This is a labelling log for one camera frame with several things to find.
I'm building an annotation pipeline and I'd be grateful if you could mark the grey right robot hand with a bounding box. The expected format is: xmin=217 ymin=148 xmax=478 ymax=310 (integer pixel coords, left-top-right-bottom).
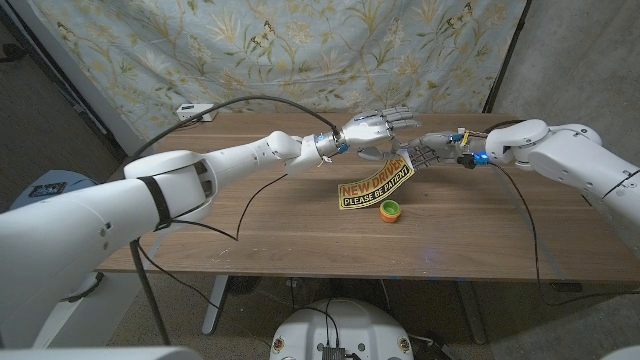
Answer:
xmin=399 ymin=130 xmax=469 ymax=171

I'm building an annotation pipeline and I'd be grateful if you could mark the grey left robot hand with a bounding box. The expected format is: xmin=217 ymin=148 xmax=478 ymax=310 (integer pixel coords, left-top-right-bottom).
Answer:
xmin=342 ymin=106 xmax=423 ymax=162

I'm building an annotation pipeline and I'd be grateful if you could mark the yellow new driver bumper sticker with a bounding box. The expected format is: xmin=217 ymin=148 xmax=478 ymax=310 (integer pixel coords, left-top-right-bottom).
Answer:
xmin=337 ymin=157 xmax=416 ymax=211

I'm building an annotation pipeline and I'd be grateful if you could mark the small orange green cup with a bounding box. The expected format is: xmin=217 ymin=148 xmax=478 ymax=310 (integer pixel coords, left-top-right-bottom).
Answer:
xmin=378 ymin=199 xmax=402 ymax=224

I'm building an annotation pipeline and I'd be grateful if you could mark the floral light blue backdrop cloth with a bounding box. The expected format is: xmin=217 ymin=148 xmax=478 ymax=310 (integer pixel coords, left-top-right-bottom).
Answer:
xmin=29 ymin=0 xmax=529 ymax=149

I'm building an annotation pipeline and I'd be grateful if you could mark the black backdrop stand pole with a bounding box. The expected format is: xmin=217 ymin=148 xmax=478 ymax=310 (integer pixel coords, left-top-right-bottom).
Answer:
xmin=482 ymin=0 xmax=531 ymax=114

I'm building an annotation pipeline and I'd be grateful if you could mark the grey tape strip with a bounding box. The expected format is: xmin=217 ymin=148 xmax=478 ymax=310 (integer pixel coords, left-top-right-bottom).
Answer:
xmin=509 ymin=179 xmax=569 ymax=281

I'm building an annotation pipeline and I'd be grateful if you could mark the white power strip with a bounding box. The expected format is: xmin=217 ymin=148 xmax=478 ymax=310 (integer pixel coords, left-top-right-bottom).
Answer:
xmin=176 ymin=103 xmax=217 ymax=123

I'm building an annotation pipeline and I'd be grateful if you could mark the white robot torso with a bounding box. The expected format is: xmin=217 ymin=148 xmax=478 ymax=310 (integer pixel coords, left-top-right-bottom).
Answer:
xmin=269 ymin=298 xmax=415 ymax=360

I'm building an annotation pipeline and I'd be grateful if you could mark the black round object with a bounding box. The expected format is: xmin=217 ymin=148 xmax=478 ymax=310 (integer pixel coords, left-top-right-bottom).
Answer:
xmin=227 ymin=275 xmax=262 ymax=297

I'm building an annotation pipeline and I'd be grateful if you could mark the blue grey stool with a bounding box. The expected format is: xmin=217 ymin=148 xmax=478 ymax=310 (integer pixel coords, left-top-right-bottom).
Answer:
xmin=9 ymin=169 xmax=99 ymax=211

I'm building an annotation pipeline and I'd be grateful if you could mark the black curved object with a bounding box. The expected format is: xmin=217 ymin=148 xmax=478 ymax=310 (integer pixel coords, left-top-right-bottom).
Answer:
xmin=0 ymin=43 xmax=27 ymax=64

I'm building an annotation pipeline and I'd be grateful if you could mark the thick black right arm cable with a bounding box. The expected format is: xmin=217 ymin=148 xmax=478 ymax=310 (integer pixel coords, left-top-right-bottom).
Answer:
xmin=481 ymin=118 xmax=527 ymax=133

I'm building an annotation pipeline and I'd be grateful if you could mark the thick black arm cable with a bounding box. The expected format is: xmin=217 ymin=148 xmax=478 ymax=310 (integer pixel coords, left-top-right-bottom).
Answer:
xmin=481 ymin=118 xmax=527 ymax=133
xmin=130 ymin=94 xmax=345 ymax=162

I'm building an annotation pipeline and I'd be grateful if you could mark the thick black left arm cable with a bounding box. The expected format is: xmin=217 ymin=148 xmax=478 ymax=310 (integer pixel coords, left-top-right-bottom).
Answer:
xmin=130 ymin=94 xmax=345 ymax=162

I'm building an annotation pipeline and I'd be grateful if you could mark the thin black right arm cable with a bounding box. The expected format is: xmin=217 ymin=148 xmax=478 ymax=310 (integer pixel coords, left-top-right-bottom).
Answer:
xmin=488 ymin=162 xmax=640 ymax=307

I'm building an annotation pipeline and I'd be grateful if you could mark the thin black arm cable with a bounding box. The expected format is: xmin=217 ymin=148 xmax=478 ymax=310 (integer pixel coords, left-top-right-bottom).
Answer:
xmin=488 ymin=162 xmax=640 ymax=307
xmin=132 ymin=172 xmax=290 ymax=312

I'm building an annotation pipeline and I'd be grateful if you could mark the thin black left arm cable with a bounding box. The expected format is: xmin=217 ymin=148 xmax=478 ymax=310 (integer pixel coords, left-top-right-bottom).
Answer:
xmin=132 ymin=172 xmax=290 ymax=312

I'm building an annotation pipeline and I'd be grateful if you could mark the black torso cable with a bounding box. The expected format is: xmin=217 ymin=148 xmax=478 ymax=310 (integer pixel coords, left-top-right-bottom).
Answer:
xmin=298 ymin=298 xmax=342 ymax=347

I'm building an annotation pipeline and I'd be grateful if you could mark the light grey frame bar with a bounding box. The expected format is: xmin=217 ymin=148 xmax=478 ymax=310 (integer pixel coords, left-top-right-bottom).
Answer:
xmin=7 ymin=0 xmax=151 ymax=156

